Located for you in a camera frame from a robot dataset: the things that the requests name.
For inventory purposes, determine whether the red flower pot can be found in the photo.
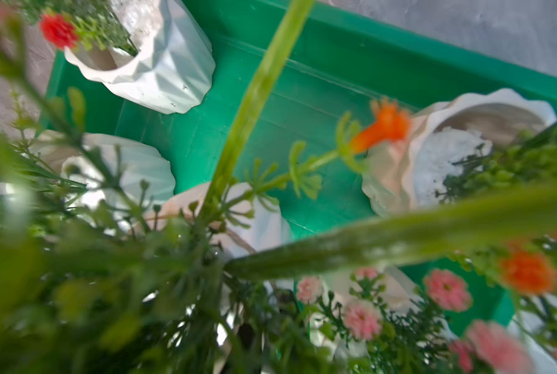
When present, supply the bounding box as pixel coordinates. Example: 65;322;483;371
8;1;216;115
29;130;176;231

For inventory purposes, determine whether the orange flower pot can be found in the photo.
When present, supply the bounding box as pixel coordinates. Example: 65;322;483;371
362;89;557;217

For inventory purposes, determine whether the pink flower pot large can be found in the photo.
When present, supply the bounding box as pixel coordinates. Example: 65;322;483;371
0;1;557;373

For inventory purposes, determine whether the green plastic storage tray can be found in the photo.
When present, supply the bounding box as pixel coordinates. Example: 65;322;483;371
39;0;557;338

